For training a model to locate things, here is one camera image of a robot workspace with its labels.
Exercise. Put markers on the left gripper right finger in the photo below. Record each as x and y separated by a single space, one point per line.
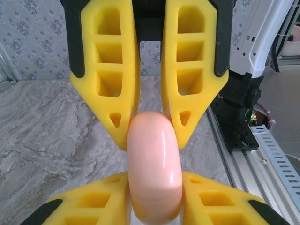
241 201

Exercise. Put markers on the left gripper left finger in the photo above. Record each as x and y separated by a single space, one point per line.
70 198

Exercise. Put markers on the aluminium mounting rail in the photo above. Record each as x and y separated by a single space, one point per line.
248 168

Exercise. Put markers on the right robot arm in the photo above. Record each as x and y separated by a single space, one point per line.
255 47

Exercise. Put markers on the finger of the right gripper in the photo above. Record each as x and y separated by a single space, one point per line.
131 93
168 93

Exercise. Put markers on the aluminium frame post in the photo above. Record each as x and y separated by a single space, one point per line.
10 68

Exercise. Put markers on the black controller board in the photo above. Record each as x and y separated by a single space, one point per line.
252 117

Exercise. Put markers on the salmon pink charging case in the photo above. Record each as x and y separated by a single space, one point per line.
154 159

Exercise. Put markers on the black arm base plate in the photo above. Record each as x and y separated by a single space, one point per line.
243 144

